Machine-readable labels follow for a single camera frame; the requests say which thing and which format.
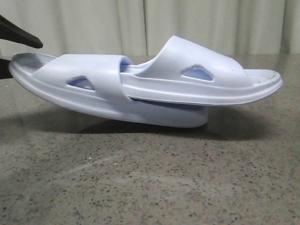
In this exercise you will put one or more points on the white pleated curtain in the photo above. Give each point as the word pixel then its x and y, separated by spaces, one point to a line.
pixel 142 27

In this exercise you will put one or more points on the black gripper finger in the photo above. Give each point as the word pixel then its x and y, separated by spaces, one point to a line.
pixel 11 32
pixel 4 70

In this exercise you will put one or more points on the light blue slipper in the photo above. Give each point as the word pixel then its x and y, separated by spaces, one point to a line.
pixel 186 73
pixel 91 84

